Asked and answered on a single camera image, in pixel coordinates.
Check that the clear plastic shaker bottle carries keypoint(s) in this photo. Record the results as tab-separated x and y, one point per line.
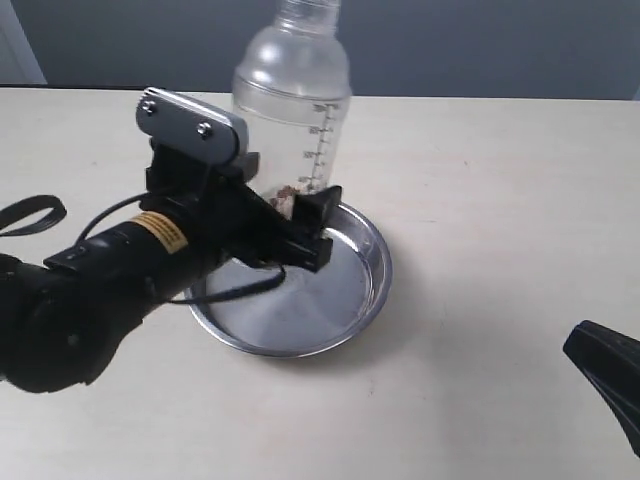
292	88

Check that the round stainless steel plate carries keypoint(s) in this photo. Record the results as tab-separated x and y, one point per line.
311	313

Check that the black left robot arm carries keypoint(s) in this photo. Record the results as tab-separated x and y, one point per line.
63	321

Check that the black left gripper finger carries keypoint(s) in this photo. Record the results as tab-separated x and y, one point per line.
311	212
245	167

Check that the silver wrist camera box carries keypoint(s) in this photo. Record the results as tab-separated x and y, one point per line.
193	127

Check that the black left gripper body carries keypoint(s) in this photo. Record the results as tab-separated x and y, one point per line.
194	218

